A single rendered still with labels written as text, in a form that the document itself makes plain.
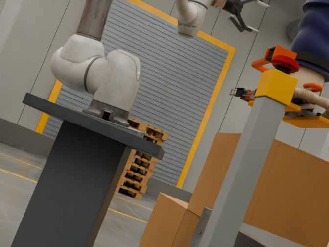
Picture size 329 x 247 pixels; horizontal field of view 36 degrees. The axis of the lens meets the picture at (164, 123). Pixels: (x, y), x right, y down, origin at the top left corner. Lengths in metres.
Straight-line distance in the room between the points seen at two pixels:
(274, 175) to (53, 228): 0.84
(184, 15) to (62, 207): 1.05
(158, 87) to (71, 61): 9.72
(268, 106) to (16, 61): 10.33
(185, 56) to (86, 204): 10.23
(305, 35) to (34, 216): 1.36
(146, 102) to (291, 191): 9.77
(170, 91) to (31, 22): 3.41
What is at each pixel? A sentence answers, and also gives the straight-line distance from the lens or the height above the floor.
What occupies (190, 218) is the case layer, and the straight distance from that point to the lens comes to 2.41.
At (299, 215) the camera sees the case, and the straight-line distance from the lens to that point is 2.04.
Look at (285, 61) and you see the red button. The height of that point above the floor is 1.03.
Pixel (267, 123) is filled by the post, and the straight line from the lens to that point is 1.23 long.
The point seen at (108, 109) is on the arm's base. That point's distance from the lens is 1.92.
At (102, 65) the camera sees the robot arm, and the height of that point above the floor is 0.96.
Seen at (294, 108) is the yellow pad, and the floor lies 1.11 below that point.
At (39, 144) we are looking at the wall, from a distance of 11.27.
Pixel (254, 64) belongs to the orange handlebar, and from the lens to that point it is 2.18.
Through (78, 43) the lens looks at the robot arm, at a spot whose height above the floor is 1.01.
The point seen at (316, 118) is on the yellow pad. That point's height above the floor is 1.11.
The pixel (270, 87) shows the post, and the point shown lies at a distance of 1.23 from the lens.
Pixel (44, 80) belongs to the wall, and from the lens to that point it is 11.40.
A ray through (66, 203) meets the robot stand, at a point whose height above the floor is 0.44.
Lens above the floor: 0.68
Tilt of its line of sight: 5 degrees up
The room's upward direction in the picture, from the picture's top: 22 degrees clockwise
